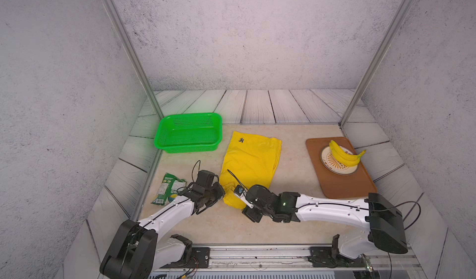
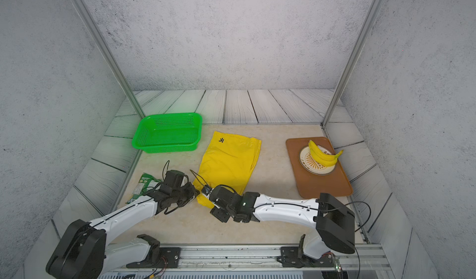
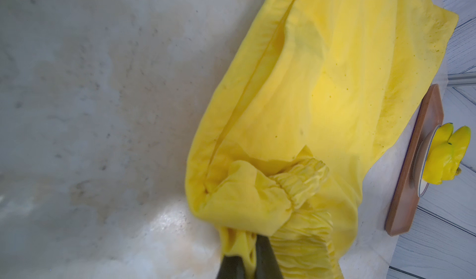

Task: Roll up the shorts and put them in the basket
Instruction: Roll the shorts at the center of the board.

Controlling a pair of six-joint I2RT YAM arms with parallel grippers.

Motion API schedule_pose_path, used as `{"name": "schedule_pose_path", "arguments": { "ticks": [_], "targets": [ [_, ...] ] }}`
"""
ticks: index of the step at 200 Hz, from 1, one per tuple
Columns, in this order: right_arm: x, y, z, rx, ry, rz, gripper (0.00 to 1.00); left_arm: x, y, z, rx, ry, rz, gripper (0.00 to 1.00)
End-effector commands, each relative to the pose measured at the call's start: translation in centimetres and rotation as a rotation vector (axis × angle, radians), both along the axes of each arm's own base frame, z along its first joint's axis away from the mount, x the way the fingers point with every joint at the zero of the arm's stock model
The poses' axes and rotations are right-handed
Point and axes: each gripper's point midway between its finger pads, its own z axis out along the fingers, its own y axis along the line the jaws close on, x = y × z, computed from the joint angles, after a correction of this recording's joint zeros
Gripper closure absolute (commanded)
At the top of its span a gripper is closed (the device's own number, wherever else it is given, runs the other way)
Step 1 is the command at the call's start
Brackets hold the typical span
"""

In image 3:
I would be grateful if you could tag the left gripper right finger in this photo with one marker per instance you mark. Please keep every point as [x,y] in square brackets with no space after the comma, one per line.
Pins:
[267,266]

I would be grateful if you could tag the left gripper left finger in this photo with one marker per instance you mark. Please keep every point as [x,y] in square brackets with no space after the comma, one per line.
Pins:
[232,267]

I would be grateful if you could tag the yellow shorts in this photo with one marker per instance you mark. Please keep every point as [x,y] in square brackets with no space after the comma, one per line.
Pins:
[318,91]

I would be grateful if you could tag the white patterned plate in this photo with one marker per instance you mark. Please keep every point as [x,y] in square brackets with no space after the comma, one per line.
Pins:
[421,156]

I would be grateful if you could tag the yellow banana bunch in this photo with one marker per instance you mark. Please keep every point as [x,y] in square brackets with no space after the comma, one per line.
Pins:
[447,149]

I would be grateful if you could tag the brown wooden tray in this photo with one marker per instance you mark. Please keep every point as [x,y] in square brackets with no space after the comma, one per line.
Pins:
[410,186]

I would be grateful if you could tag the right aluminium corner post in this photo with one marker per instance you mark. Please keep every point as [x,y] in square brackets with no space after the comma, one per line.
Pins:
[461,80]

